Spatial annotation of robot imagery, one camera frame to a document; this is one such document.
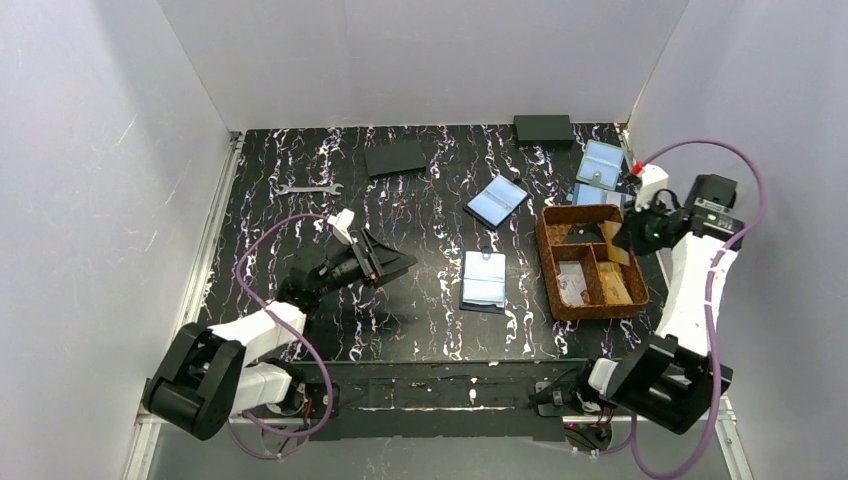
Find orange credit card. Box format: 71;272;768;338
600;220;631;266

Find dark blue card holder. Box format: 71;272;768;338
459;247;507;314

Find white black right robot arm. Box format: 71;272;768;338
587;174;744;434

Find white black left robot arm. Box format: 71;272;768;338
142;230;418;440

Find yellow cards in basket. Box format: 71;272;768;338
598;261;633;305

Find blue striped card holder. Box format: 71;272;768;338
568;183;634;208

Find white cards in basket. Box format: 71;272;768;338
557;261;590;307

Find light blue snap card holder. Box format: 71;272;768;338
576;140;624;191

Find open blue card holder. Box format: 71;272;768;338
463;175;529;230

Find black item in basket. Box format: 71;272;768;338
563;223;606;244

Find woven brown basket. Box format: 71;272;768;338
536;204;650;322

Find silver open-end wrench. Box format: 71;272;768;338
276;183;344;196

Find black flat box centre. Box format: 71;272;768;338
364;140;428;177

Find black box at back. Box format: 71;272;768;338
513;115;575;147

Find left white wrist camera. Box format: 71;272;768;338
327;209;357;245

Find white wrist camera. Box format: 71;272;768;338
327;209;357;245
632;162;669;212

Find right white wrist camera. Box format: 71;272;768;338
632;162;669;212

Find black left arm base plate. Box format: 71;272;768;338
265;382;340;420

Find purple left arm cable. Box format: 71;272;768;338
225;213;336;461

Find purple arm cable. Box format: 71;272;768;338
225;213;336;461
596;139;770;480

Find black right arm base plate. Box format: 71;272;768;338
529;380;617;423

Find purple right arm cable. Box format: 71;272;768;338
596;139;770;480

